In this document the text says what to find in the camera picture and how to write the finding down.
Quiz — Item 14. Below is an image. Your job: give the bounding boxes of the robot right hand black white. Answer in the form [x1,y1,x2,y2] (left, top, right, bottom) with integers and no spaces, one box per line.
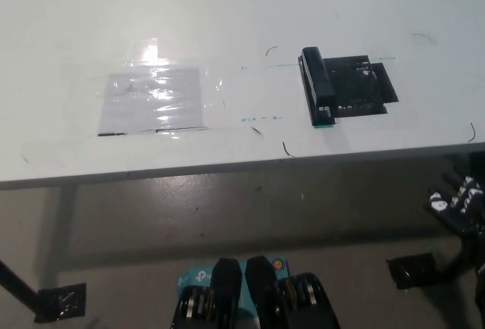
[422,151,485,240]

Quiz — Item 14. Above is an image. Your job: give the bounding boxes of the black floor tape patch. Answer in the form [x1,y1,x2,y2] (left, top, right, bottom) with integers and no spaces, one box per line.
[34,282,88,324]
[386,252,441,290]

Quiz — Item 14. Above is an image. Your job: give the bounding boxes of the clear plastic film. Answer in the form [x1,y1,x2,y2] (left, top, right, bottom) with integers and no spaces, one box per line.
[56,36,230,141]

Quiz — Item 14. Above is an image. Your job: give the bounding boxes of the black table leg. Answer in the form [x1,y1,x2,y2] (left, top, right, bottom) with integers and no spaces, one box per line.
[0,257,41,309]

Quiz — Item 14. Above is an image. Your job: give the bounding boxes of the grey paper sheet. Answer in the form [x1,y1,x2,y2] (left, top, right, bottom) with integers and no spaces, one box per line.
[97,67,205,137]

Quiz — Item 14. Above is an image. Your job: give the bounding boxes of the robot body black teal blocks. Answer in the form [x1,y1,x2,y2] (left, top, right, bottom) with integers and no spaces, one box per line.
[168,255,341,329]

